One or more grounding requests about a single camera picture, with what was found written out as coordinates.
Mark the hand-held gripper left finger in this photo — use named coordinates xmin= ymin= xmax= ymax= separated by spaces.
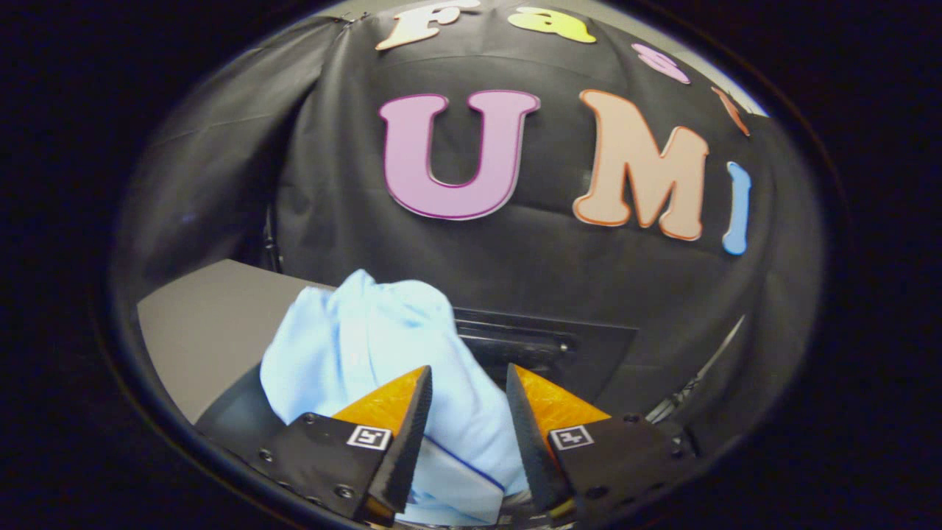
xmin=259 ymin=366 xmax=433 ymax=525

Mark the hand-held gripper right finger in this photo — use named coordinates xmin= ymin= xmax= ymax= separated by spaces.
xmin=506 ymin=363 xmax=696 ymax=527

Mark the dark washing machine lid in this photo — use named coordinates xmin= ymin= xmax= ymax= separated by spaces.
xmin=453 ymin=308 xmax=640 ymax=406

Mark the light blue garment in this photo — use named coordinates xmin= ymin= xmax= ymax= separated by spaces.
xmin=260 ymin=269 xmax=531 ymax=527

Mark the black backdrop cloth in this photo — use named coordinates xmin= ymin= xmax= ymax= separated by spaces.
xmin=110 ymin=0 xmax=825 ymax=457

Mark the light stand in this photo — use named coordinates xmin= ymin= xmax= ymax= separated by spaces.
xmin=648 ymin=315 xmax=748 ymax=428

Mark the dark cabinet with beige door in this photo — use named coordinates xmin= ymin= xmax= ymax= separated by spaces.
xmin=138 ymin=259 xmax=339 ymax=457

